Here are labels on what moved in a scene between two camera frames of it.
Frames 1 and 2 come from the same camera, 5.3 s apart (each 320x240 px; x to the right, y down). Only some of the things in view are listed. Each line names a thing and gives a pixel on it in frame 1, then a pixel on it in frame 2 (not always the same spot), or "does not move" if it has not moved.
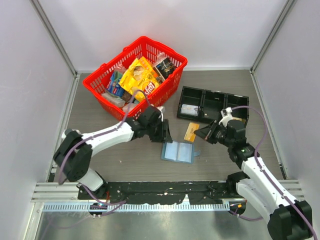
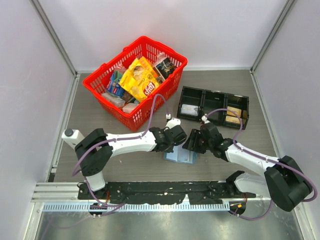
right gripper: x=206 y=132 -> x=191 y=143
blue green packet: x=114 y=86 does not move
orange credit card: x=189 y=135 -> x=237 y=111
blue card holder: x=179 y=152 does not move
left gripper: x=164 y=134 -> x=171 y=149
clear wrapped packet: x=114 y=100 does not move
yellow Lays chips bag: x=140 y=78 does not move
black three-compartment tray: x=210 y=104 does not move
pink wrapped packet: x=128 y=107 does not move
